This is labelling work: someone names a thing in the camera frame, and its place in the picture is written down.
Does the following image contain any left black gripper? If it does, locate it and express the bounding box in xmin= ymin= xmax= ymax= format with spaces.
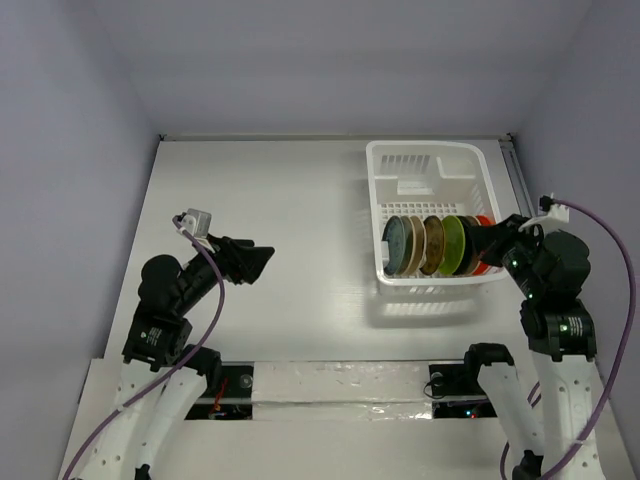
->
xmin=176 ymin=230 xmax=273 ymax=312

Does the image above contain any orange plate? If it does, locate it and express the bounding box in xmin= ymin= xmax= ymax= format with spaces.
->
xmin=471 ymin=215 xmax=494 ymax=276

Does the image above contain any lime green plate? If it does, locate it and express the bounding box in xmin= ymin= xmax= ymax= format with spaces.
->
xmin=438 ymin=215 xmax=466 ymax=276

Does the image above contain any yellow brown patterned plate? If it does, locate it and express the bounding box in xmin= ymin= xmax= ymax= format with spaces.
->
xmin=420 ymin=215 xmax=445 ymax=276

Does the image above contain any cream plate with calligraphy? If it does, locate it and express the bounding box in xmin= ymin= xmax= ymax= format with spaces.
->
xmin=403 ymin=216 xmax=419 ymax=275

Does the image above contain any blue patterned plate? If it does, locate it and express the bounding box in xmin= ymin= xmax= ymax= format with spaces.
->
xmin=382 ymin=215 xmax=412 ymax=276

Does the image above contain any beige plate with black spot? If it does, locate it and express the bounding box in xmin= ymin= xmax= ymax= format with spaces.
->
xmin=466 ymin=215 xmax=481 ymax=226

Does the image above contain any cream plate with flower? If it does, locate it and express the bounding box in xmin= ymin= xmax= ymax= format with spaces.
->
xmin=412 ymin=216 xmax=426 ymax=274

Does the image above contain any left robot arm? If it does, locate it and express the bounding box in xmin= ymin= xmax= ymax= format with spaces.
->
xmin=62 ymin=227 xmax=275 ymax=479

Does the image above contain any white plastic dish rack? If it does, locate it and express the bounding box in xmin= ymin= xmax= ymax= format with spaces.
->
xmin=364 ymin=139 xmax=509 ymax=300

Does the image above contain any silver foil tape strip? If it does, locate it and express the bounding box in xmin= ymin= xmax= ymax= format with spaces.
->
xmin=251 ymin=361 xmax=433 ymax=421

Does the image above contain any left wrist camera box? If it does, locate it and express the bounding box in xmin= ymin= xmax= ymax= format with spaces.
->
xmin=172 ymin=208 xmax=211 ymax=240

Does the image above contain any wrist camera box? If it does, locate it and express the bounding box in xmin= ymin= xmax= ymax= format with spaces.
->
xmin=172 ymin=208 xmax=211 ymax=240
xmin=518 ymin=194 xmax=569 ymax=234

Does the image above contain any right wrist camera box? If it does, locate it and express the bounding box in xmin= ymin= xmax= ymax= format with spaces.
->
xmin=518 ymin=194 xmax=569 ymax=234

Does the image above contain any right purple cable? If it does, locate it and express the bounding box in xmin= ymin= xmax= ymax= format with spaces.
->
xmin=499 ymin=197 xmax=637 ymax=480

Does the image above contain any purple cable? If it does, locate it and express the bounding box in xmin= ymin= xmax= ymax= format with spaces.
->
xmin=59 ymin=214 xmax=226 ymax=480
xmin=499 ymin=197 xmax=637 ymax=480

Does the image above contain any aluminium rail at right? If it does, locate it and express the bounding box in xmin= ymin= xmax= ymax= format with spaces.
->
xmin=498 ymin=136 xmax=535 ymax=217

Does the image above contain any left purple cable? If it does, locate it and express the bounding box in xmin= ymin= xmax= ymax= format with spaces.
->
xmin=59 ymin=214 xmax=226 ymax=480

